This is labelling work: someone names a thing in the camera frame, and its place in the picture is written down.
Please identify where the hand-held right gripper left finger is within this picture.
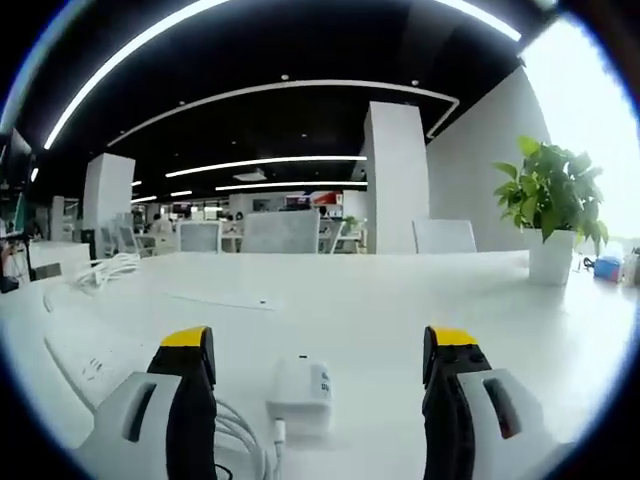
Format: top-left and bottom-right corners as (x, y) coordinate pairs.
(76, 325), (219, 480)

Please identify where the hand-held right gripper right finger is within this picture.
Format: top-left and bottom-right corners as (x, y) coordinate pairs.
(421, 324), (577, 480)

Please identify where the white power strip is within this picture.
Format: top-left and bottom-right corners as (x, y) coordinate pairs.
(42, 327), (164, 417)

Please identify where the white charger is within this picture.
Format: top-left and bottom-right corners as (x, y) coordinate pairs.
(264, 353), (337, 432)

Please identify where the white desk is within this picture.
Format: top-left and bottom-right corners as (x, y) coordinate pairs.
(0, 248), (640, 480)

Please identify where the curved ceiling light strip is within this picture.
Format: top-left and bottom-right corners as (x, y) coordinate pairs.
(43, 0), (524, 152)

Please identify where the white mesh office chair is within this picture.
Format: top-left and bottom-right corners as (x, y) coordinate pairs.
(240, 209), (322, 255)
(411, 219), (478, 255)
(99, 219), (142, 259)
(176, 220), (224, 254)

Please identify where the white plant pot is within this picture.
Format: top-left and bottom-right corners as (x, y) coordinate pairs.
(527, 228), (577, 288)

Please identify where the blue tissue box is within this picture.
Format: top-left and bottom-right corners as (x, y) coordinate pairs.
(593, 254), (627, 283)

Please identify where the green potted plant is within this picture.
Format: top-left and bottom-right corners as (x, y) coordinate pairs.
(491, 134), (610, 259)

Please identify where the white charger cable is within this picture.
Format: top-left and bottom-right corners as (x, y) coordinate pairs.
(213, 394), (289, 480)

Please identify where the white desk cable hatch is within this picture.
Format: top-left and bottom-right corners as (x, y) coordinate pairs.
(163, 289), (282, 313)

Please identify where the white power strip cord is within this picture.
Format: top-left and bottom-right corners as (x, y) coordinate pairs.
(42, 251), (143, 314)

